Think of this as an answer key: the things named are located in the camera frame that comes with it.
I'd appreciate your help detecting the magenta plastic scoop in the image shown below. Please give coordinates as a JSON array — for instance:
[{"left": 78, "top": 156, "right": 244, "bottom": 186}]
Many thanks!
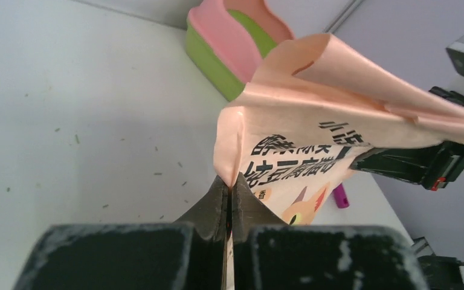
[{"left": 332, "top": 183, "right": 350, "bottom": 209}]

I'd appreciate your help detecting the pink green litter box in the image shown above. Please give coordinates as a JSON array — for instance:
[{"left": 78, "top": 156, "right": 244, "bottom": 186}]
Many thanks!
[{"left": 185, "top": 0, "right": 294, "bottom": 101}]

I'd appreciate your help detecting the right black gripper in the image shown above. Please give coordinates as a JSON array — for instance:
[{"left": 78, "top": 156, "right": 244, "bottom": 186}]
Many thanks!
[{"left": 350, "top": 86, "right": 464, "bottom": 191}]

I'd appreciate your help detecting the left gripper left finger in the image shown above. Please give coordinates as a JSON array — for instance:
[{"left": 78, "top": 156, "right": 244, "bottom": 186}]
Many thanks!
[{"left": 14, "top": 178, "right": 228, "bottom": 289}]

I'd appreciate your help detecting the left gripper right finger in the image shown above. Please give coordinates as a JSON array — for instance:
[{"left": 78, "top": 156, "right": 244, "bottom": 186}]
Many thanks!
[{"left": 231, "top": 175, "right": 428, "bottom": 289}]

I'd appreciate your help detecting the cat litter bag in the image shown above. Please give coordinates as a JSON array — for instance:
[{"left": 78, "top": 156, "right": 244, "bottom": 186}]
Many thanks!
[{"left": 214, "top": 34, "right": 464, "bottom": 225}]

